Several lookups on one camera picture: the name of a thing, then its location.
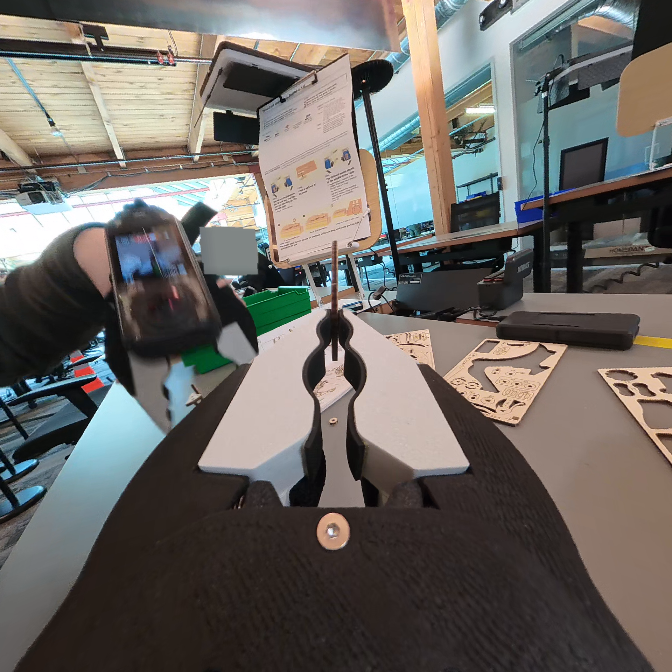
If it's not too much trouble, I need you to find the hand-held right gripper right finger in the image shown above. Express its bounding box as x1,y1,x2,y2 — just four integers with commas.
336,309,469,505

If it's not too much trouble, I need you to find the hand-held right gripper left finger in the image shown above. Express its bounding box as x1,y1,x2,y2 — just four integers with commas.
198,309,329,506

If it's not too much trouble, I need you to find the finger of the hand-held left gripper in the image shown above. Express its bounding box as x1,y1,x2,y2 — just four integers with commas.
128,356,185,434
216,322,258,367

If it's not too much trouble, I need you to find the wooden spoked wheel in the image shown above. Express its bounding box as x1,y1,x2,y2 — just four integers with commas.
331,240,340,363

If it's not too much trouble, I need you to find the person's left forearm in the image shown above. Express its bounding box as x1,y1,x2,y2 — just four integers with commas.
0,223,108,387

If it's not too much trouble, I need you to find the wooden parts sheet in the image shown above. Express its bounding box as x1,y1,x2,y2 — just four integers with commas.
386,330,437,371
443,338,568,426
598,366,672,466

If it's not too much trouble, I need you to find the model instruction booklet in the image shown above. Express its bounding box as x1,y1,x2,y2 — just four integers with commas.
314,365,354,413

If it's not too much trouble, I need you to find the person's left hand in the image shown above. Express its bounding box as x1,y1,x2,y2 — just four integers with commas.
75,226,113,301

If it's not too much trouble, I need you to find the green storage bin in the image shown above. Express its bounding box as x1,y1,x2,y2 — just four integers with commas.
181,286,312,374

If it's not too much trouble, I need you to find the black office chair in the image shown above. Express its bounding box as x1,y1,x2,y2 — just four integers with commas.
0,352,114,522

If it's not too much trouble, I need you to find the black power box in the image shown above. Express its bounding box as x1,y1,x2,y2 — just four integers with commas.
477,249,534,311

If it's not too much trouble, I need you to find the ceiling projector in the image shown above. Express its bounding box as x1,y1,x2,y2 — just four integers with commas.
15,181,72,214

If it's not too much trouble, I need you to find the black flat case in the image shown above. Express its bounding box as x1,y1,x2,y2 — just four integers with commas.
496,311,641,351

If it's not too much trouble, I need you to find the printed instruction sheet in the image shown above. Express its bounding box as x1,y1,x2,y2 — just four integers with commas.
257,52,371,263

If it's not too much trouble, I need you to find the black floor lamp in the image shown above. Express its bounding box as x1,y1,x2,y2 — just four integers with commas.
350,59,402,276

